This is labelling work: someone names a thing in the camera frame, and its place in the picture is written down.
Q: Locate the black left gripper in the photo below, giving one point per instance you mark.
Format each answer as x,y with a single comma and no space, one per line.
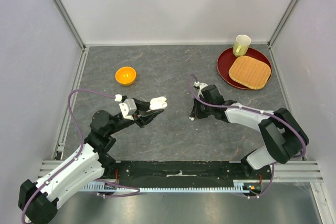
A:
142,120

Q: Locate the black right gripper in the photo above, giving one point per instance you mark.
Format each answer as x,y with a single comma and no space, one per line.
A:
196,112

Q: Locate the white oval case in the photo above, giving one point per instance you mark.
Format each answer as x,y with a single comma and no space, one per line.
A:
159,103

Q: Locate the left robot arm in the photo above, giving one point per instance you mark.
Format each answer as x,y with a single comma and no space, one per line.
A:
41,200

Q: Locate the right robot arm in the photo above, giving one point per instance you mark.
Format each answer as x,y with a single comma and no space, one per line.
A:
282,135

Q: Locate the orange plastic bowl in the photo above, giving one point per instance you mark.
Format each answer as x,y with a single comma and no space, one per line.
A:
126,76

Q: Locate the dark red round tray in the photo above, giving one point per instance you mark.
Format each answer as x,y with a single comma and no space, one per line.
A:
227,58

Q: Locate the woven bamboo mat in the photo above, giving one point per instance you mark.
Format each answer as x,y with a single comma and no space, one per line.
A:
250,72

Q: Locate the pale yellow mug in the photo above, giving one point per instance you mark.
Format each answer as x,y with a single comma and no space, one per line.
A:
241,45

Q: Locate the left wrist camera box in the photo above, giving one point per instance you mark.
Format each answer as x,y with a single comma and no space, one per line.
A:
127,106

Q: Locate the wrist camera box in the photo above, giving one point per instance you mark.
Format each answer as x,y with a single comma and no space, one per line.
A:
127,106
199,86

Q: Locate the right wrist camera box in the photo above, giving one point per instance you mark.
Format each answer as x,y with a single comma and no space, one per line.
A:
199,86

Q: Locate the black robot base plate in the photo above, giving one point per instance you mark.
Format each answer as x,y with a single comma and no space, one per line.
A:
182,173

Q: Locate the slotted cable duct rail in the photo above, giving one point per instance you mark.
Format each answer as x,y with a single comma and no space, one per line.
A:
237,187

